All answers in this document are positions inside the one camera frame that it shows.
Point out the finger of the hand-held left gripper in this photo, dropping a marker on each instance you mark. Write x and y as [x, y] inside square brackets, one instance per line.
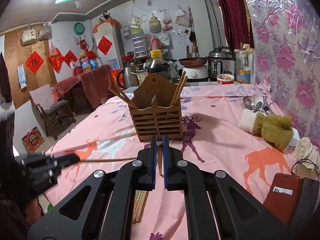
[66, 164]
[68, 157]

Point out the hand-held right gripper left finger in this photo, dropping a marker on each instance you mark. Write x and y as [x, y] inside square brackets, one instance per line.
[153, 162]

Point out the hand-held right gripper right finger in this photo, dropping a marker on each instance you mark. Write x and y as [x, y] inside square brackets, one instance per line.
[166, 162]

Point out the wooden chopstick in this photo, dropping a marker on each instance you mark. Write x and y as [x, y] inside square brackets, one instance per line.
[182, 90]
[120, 97]
[178, 88]
[112, 159]
[159, 160]
[125, 93]

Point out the wooden chopstick holder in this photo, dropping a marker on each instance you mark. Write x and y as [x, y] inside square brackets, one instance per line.
[156, 120]

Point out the bundle of wooden chopsticks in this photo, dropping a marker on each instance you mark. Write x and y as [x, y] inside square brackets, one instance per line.
[140, 205]

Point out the red gift box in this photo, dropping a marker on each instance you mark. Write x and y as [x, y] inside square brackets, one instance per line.
[33, 140]

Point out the wooden armchair with cushion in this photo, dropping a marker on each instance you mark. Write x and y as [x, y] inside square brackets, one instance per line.
[50, 107]

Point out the pink deer print tablecloth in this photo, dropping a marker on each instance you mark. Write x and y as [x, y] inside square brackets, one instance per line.
[225, 160]

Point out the red cloth covered table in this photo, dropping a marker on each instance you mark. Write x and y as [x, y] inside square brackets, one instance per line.
[92, 85]

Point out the cream cooking pot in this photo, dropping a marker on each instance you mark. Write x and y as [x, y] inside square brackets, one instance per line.
[140, 76]

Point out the steel electric kettle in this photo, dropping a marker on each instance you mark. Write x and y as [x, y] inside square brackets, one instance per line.
[128, 77]

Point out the white towel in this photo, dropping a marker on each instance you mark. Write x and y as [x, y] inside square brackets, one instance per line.
[246, 121]

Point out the red gift bag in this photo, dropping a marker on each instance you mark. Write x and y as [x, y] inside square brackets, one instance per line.
[114, 76]

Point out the blue white hanging packet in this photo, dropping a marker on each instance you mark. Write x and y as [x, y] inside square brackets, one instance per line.
[22, 76]

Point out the brown wooden door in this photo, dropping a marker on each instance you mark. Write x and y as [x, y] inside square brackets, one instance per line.
[15, 80]

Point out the white electric cooker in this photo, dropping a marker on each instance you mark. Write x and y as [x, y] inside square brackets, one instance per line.
[195, 73]

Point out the cooking oil bottle red label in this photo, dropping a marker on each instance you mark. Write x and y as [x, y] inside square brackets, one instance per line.
[85, 63]

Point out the soy sauce bottle yellow cap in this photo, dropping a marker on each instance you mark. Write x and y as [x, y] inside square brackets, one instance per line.
[158, 67]

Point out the blue tin can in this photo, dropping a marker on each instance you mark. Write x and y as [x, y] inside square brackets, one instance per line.
[99, 62]
[92, 63]

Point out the red diamond paper decoration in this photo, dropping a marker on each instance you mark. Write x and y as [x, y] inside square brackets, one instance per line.
[70, 58]
[34, 62]
[104, 45]

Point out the dark hanging garment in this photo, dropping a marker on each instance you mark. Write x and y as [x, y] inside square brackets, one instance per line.
[5, 80]

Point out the metal spoon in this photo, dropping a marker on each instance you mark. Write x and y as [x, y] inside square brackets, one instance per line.
[248, 102]

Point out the red white bowl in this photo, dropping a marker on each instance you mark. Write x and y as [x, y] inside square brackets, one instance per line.
[225, 80]

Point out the copper frying pan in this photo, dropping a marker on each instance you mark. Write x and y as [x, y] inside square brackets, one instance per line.
[192, 61]

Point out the white ceramic spoon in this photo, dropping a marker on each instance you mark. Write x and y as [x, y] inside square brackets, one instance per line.
[257, 101]

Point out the red metal basin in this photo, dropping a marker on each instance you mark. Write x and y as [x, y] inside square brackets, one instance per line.
[127, 55]

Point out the olive green towel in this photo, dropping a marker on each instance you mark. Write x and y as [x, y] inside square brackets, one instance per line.
[273, 130]

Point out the black silver pressure cooker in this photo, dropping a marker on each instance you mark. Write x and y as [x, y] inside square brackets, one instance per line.
[221, 63]

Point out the white refrigerator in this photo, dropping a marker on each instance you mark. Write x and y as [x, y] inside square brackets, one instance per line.
[116, 50]

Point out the pink thermos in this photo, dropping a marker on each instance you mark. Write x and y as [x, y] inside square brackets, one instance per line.
[155, 43]

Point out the brown flip phone case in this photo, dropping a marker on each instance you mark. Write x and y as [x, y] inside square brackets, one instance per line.
[280, 200]

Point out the stacked containers green lid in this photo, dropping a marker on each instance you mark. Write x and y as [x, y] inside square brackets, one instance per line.
[138, 42]

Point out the clear oil bottle yellow label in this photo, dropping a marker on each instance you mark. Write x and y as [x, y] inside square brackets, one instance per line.
[243, 67]

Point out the white printed tote bag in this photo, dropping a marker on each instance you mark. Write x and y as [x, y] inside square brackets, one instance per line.
[165, 40]

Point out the white woven handbag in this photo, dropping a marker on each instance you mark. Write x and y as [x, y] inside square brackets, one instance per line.
[45, 32]
[28, 36]

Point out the black hanging item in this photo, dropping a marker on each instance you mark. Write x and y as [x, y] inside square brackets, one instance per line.
[192, 37]

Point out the green plastic basin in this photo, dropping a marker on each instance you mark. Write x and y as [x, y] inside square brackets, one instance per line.
[78, 28]

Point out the beige hanging cloth pouch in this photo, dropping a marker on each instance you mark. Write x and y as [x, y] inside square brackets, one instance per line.
[155, 23]

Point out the orange cloth cover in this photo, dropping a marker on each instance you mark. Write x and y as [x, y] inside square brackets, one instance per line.
[107, 23]

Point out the white crumpled rag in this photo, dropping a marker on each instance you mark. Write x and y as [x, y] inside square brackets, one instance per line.
[306, 151]

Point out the hanging plastic bag red contents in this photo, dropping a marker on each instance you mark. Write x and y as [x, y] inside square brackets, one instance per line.
[166, 21]

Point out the hanging plastic bag yellow contents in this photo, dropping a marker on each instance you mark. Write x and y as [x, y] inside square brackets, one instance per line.
[135, 20]

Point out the panda plush toy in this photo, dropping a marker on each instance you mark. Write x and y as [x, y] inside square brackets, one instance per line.
[104, 16]

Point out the white hanging bag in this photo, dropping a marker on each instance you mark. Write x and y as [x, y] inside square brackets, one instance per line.
[182, 17]

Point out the dark red curtain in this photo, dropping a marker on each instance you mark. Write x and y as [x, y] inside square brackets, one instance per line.
[232, 15]

